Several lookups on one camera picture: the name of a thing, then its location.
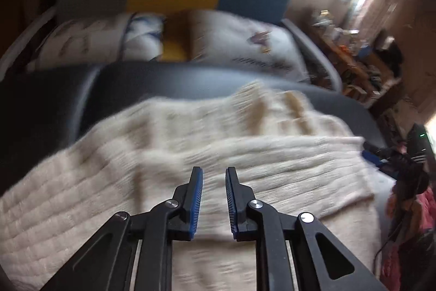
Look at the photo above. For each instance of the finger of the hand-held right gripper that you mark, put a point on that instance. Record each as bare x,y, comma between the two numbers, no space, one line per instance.
373,158

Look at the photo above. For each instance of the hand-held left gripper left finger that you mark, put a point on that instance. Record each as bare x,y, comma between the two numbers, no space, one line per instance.
196,205

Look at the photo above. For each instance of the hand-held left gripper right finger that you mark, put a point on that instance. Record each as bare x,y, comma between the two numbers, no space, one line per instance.
230,205

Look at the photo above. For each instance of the cream knitted sweater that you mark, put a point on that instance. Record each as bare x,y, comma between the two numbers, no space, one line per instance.
143,154

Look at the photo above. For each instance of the pink patterned clothing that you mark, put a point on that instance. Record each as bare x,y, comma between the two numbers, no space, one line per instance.
414,236

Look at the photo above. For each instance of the cluttered wooden shelf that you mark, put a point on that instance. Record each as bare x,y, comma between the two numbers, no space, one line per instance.
357,62

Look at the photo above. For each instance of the white pillow with bird print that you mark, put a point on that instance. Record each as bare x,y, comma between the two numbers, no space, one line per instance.
245,42

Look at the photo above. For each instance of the yellow bed sheet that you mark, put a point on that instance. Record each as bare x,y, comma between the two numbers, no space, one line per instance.
174,38

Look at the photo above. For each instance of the black mat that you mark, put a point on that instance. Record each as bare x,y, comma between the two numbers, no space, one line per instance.
61,100

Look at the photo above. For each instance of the white printed pillow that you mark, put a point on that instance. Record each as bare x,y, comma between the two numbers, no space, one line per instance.
98,38

